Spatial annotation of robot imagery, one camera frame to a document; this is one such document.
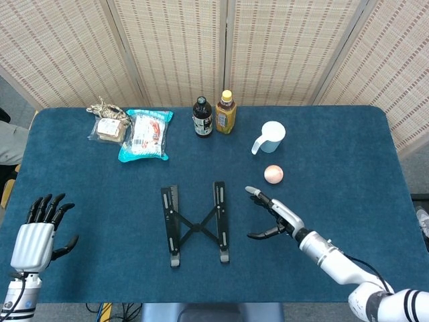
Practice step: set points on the blue table cloth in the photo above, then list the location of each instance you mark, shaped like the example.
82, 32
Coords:
117, 218

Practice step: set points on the teal snack packet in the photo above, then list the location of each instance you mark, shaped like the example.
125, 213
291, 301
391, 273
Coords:
145, 137

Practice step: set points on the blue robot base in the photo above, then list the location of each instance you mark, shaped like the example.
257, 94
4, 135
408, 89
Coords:
161, 313

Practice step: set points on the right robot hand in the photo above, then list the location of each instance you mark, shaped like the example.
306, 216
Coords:
288, 216

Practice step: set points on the white shoe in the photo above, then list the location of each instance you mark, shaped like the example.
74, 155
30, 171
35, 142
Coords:
423, 221

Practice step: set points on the pink ball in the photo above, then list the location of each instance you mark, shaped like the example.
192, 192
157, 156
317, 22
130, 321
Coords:
274, 174

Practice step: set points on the yellow tea bottle yellow cap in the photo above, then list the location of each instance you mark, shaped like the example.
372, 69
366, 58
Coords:
225, 117

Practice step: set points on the yellow wooden frame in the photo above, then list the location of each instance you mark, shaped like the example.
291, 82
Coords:
7, 192

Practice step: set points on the clear bagged sandwich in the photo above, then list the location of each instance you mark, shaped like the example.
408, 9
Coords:
109, 131

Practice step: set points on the dark tea bottle black cap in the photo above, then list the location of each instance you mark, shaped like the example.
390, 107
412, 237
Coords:
202, 117

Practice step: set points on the white plastic measuring cup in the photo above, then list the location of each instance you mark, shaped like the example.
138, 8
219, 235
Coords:
272, 139

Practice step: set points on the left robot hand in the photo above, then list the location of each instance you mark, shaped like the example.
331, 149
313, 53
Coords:
31, 246

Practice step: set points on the black folding stand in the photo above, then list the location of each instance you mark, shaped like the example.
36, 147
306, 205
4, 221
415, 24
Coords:
169, 214

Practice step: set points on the person in grey clothes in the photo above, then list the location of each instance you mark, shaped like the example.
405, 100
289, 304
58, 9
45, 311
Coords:
11, 144

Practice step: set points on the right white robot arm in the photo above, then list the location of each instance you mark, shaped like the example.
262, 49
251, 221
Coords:
338, 265

